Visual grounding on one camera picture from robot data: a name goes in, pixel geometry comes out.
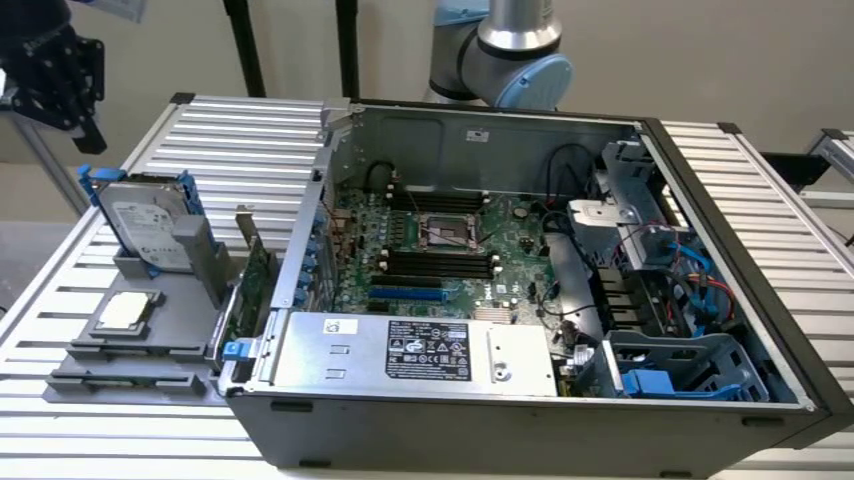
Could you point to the silver CPU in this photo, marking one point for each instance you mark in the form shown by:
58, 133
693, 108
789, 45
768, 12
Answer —
126, 311

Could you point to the disk in blue caddy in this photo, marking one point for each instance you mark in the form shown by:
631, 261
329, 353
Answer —
142, 220

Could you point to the open black PC case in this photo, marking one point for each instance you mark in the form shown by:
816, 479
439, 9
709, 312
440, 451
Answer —
507, 430

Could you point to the green motherboard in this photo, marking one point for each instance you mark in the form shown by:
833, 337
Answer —
453, 295

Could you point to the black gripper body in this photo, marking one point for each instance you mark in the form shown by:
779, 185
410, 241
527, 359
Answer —
33, 35

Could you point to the short black expansion slot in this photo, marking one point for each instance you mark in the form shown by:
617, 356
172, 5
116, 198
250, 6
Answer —
381, 307

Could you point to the metal disk bay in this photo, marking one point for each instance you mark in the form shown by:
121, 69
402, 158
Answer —
623, 225

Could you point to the black stand post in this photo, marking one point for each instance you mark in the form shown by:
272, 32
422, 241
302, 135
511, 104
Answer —
348, 47
248, 47

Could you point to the blue case latch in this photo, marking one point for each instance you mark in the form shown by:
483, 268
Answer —
237, 349

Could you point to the long black expansion slot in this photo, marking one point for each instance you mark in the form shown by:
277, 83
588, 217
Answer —
406, 281

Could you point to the RAM stick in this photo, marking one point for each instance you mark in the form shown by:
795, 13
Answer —
126, 382

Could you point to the grey parts rack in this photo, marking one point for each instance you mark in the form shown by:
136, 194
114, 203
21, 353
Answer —
166, 345

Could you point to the silver chipset heatsink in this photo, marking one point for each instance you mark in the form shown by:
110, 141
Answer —
496, 316

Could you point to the blue paper sheet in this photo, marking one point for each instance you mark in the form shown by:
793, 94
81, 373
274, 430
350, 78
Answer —
116, 9

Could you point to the silver power supply unit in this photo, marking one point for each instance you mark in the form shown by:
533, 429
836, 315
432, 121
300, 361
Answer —
413, 355

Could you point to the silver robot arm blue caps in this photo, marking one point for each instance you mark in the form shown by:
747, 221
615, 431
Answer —
496, 55

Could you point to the CPU socket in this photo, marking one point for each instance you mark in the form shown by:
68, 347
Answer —
448, 232

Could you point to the blue drive cage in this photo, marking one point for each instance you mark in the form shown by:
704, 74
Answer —
707, 360

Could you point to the aluminium frame leg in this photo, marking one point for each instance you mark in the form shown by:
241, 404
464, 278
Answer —
46, 155

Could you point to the green graphics card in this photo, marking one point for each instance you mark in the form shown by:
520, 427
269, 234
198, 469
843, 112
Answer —
252, 280

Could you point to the black RAM slot bank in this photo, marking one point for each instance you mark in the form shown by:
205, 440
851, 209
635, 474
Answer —
436, 199
440, 262

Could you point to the blue expansion slot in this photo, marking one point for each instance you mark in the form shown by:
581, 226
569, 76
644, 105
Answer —
402, 295

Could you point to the blue disk bay latch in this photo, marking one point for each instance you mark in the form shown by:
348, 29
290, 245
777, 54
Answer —
645, 384

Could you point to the aluminium side table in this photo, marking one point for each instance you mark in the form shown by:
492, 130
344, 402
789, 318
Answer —
829, 170

